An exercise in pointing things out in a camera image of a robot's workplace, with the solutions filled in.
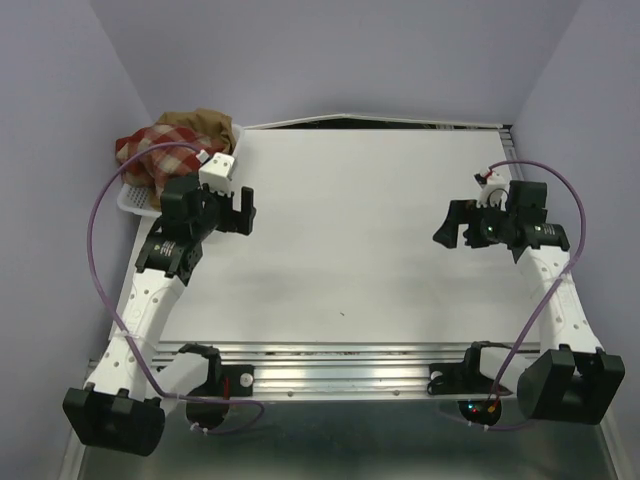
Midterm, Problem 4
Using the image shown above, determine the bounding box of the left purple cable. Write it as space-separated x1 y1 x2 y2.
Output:
87 141 266 436

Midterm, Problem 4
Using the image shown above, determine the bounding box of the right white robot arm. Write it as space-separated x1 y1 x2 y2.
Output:
427 174 625 428

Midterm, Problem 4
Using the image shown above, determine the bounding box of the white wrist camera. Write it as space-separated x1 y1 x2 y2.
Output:
474 169 508 208
196 150 236 196

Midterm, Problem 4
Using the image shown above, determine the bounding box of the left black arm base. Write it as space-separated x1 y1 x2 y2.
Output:
179 343 255 400

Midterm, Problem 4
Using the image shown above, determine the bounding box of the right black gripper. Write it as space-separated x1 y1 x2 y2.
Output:
431 197 516 248

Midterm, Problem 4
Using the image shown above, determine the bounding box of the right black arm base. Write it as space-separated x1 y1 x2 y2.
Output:
427 341 508 396

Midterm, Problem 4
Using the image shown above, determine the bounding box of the red plaid skirt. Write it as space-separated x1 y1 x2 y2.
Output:
115 124 236 200

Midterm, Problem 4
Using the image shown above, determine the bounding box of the white plastic basket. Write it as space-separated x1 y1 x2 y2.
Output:
116 123 245 218

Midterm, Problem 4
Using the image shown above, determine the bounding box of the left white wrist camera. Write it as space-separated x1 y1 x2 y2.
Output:
196 150 236 196

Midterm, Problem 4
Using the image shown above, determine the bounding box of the aluminium frame rail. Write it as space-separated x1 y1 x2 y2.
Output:
59 124 631 480

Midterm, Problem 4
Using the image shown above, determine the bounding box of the brown skirt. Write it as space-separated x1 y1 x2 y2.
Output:
156 108 236 154

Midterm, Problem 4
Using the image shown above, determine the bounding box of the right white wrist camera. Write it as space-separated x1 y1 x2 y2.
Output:
474 169 508 208

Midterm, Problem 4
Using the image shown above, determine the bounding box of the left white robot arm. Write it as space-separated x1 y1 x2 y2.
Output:
62 174 265 457

